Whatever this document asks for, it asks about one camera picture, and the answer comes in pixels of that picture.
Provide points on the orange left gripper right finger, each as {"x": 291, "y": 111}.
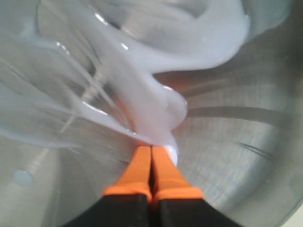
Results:
{"x": 177, "y": 202}

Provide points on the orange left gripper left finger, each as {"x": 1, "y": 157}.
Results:
{"x": 126, "y": 202}

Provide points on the pale blue soap gel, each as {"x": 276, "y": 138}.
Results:
{"x": 62, "y": 60}

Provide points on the round steel plate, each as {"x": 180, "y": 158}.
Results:
{"x": 241, "y": 141}

